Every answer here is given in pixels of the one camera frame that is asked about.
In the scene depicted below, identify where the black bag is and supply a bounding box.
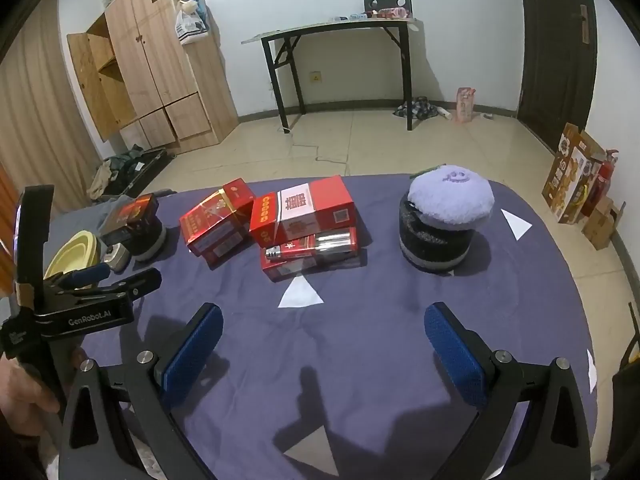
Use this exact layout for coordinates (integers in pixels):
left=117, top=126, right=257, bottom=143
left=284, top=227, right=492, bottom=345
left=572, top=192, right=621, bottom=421
left=612, top=302, right=640, bottom=461

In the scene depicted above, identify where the bright red gold carton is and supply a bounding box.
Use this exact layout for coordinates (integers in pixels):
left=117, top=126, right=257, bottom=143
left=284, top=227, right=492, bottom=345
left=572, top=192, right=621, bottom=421
left=179, top=178, right=257, bottom=267

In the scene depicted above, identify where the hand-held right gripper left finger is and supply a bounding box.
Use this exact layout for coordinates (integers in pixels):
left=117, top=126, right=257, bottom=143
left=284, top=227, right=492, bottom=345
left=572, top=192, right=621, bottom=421
left=59, top=302, right=224, bottom=480

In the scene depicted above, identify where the white plastic bag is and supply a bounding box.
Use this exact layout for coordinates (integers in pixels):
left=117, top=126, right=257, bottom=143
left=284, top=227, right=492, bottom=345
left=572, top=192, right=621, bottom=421
left=174, top=7, right=210, bottom=47

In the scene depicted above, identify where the black board with holes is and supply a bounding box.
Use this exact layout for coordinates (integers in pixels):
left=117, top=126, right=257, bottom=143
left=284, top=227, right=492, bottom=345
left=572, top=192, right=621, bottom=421
left=363, top=0, right=413, bottom=20

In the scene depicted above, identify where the plain brown cardboard box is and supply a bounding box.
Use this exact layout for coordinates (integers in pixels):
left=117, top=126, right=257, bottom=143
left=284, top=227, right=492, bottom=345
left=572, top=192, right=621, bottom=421
left=582, top=195, right=626, bottom=251

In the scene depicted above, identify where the olive clothes pile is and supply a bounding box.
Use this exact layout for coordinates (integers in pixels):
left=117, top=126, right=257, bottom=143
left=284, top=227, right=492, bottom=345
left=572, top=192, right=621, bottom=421
left=90, top=145, right=146, bottom=193

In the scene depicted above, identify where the orange curtain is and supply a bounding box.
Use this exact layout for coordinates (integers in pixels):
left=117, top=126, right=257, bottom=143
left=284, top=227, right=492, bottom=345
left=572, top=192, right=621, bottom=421
left=0, top=160, right=21, bottom=291

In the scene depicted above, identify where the dark red carton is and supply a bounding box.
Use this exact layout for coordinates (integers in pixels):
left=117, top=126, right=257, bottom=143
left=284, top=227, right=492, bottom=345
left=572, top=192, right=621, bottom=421
left=100, top=194, right=161, bottom=246

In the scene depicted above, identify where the red fire extinguisher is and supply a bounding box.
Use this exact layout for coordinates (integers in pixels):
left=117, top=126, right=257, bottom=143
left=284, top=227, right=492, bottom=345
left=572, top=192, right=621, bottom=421
left=580, top=149, right=620, bottom=218

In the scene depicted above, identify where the wooden wardrobe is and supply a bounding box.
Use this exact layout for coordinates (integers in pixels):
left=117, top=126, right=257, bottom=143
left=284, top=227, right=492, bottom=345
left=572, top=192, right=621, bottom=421
left=66, top=0, right=240, bottom=153

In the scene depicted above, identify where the person's left hand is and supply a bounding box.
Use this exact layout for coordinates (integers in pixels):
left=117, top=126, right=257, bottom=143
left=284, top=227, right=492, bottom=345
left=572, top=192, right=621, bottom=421
left=0, top=347, right=88, bottom=413

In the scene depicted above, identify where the black grey sponge cylinder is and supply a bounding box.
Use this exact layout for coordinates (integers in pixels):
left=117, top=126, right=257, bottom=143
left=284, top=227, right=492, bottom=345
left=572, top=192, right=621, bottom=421
left=122, top=220, right=168, bottom=263
left=398, top=195, right=473, bottom=275

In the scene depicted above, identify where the red silver cigarette carton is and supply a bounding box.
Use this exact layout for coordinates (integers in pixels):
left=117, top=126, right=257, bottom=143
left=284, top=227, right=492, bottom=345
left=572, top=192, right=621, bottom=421
left=259, top=227, right=360, bottom=282

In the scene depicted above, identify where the black folding table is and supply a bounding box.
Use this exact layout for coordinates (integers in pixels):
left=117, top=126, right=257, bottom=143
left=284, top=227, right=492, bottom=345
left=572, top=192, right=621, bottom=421
left=240, top=16, right=423, bottom=133

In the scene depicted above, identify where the pink paper bag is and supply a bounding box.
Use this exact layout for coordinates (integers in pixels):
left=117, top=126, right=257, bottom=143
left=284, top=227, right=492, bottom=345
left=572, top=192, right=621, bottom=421
left=454, top=86, right=477, bottom=124

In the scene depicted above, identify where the small lidded jar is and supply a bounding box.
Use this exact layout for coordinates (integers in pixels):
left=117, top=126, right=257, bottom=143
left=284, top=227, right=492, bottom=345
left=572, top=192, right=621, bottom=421
left=100, top=242, right=132, bottom=273

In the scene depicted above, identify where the plaid clothes pile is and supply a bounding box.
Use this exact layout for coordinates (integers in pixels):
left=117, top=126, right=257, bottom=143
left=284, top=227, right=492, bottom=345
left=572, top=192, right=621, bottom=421
left=392, top=96, right=441, bottom=121

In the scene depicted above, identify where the yellow collapsible basin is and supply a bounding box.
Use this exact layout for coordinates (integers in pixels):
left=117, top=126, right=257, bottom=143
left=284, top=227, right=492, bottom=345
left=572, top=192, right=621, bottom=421
left=44, top=230, right=103, bottom=291

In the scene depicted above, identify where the dark wooden door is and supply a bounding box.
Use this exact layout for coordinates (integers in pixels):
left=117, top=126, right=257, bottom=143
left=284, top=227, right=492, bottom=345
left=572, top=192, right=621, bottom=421
left=515, top=0, right=598, bottom=153

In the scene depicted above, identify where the printed cardboard box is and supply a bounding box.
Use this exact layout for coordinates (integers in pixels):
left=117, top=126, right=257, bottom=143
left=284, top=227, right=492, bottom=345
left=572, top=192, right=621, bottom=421
left=557, top=132, right=606, bottom=225
left=542, top=122, right=581, bottom=211

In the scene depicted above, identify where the red white cigarette box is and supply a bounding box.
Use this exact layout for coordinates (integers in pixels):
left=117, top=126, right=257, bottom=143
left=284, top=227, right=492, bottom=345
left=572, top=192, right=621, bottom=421
left=249, top=175, right=357, bottom=248

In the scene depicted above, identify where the beige curtain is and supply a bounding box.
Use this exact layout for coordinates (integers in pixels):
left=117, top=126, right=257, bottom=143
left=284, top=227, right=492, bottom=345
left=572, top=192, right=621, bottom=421
left=0, top=0, right=101, bottom=221

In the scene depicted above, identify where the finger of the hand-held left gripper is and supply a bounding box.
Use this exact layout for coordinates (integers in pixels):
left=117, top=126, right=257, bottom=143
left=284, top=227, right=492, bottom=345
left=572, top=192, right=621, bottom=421
left=45, top=262, right=112, bottom=292
left=75, top=267, right=163, bottom=307

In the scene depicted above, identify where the black open suitcase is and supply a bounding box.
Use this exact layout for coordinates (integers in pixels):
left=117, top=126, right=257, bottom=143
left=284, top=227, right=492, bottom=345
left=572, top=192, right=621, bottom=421
left=90, top=147, right=176, bottom=198

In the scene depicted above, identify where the purple plush toy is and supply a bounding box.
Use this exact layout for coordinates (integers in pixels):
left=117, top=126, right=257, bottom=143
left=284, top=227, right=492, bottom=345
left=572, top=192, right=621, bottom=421
left=407, top=162, right=496, bottom=232

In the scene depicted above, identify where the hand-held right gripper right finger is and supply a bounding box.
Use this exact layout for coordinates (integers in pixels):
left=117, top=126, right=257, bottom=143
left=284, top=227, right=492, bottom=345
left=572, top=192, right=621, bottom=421
left=424, top=302, right=593, bottom=480

